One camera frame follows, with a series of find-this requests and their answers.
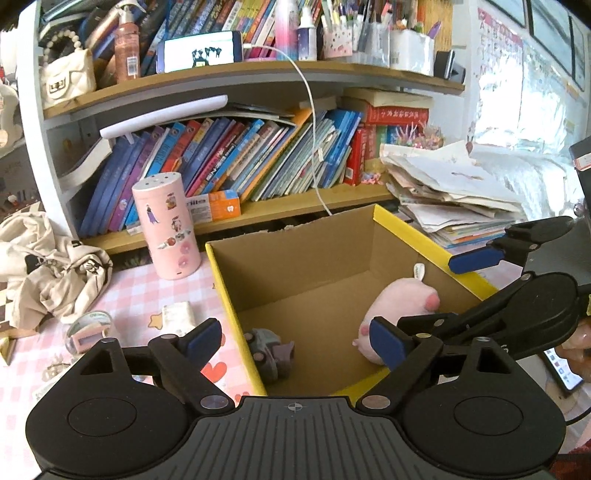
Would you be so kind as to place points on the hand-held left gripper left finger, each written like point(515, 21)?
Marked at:
point(205, 336)

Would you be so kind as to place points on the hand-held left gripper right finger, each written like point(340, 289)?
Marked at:
point(385, 344)

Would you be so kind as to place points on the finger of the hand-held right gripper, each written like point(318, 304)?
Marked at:
point(475, 261)
point(461, 319)

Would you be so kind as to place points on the pink plush toy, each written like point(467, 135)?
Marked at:
point(397, 300)

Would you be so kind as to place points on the grey toy car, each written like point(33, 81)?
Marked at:
point(268, 350)

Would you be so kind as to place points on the yellow cardboard box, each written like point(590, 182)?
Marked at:
point(300, 277)

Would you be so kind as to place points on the pearl hair clip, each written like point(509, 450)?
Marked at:
point(55, 371)

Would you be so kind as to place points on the pink checkered desktop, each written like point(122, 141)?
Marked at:
point(134, 295)

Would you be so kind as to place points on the person's right hand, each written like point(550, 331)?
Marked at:
point(581, 346)

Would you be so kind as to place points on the white tissue packet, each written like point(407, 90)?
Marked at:
point(178, 316)

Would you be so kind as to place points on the stack of papers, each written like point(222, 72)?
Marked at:
point(452, 184)

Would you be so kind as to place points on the pink cylinder with stickers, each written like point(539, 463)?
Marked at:
point(161, 230)

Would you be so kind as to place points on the smartphone with chat screen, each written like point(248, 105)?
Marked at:
point(565, 376)

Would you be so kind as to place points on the orange white small box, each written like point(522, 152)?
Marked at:
point(221, 207)

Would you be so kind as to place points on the colourful paper flowers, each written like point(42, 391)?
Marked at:
point(411, 134)

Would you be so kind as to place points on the beige cloth bag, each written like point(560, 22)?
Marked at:
point(46, 277)

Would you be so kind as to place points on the row of colourful books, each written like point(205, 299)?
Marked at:
point(231, 157)

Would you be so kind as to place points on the dark red clothing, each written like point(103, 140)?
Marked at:
point(575, 468)

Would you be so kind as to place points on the pale wooden block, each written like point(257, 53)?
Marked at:
point(5, 350)

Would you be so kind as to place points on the wooden chessboard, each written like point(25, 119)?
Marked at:
point(3, 304)

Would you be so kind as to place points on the black framed picture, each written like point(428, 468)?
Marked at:
point(578, 55)
point(551, 32)

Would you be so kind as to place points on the white lamp bar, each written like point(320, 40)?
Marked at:
point(161, 115)

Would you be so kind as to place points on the pen holder with pens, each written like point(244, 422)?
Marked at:
point(355, 41)

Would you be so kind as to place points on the white wooden bookshelf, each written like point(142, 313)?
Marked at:
point(184, 81)

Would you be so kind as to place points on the smartphone with white screen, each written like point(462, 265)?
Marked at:
point(198, 50)

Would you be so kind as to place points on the pink pump bottle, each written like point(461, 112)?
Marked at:
point(127, 50)

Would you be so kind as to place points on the row of dark books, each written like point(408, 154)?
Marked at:
point(184, 18)

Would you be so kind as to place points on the wall calendar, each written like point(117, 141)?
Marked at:
point(498, 50)

